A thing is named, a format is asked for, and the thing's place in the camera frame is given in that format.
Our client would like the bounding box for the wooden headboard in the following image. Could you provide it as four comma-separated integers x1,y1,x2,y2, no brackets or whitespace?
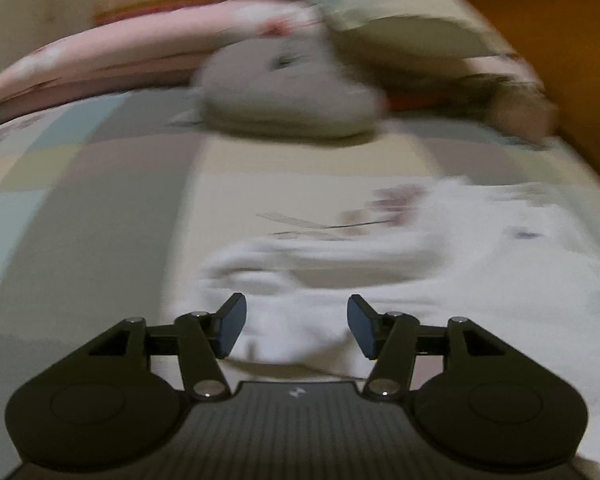
465,0,600,201

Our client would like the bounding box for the pink floral quilt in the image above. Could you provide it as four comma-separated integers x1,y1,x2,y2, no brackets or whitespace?
0,0,326,128

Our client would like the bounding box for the white printed long-sleeve shirt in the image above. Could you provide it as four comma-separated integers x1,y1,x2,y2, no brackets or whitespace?
200,175,600,461

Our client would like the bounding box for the beige patchwork pillow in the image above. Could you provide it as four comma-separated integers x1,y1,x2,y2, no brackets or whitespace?
265,0,521,61

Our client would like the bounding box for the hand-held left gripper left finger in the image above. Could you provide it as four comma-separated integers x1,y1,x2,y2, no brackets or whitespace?
87,292,248,403

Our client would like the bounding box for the red cloth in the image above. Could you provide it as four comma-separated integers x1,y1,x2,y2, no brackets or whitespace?
377,91,431,113

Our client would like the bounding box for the brown folded blanket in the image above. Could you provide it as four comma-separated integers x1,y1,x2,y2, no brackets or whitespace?
460,72,561,143

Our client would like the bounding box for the grey round cushion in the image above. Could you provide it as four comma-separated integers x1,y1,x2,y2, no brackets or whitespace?
192,35,386,141

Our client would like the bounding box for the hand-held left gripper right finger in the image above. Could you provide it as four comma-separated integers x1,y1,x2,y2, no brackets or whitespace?
346,294,507,403

